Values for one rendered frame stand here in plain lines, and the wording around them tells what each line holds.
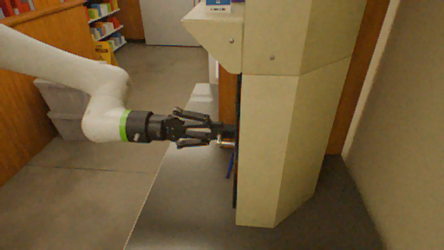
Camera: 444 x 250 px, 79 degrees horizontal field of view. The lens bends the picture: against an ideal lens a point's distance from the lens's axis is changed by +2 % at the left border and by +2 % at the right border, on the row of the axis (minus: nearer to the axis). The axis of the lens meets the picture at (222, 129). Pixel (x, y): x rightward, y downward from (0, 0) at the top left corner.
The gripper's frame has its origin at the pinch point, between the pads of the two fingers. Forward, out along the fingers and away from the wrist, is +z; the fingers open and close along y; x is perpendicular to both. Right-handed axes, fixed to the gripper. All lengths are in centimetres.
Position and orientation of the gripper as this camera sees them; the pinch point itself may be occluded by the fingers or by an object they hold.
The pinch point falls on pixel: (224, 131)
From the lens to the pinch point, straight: 73.4
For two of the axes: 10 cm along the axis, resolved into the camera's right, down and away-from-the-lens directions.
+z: 10.0, 0.5, -0.8
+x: 1.0, -5.5, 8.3
